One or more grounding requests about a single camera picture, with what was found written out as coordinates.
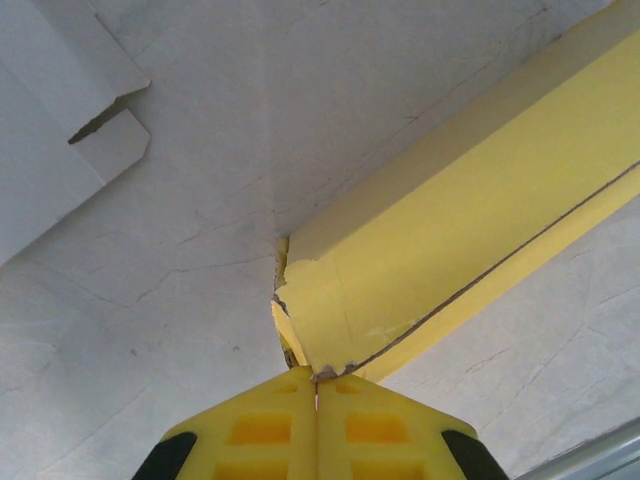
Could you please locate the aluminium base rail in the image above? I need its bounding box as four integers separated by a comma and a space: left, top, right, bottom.
517, 418, 640, 480

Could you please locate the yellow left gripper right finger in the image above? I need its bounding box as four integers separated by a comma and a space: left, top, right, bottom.
316, 372, 509, 480

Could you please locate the white paper box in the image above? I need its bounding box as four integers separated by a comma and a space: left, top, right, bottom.
0, 0, 153, 266

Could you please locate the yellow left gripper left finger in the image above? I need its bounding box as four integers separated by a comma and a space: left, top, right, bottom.
132, 366, 320, 480

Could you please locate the yellow paper box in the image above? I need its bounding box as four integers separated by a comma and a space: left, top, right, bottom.
269, 0, 640, 387

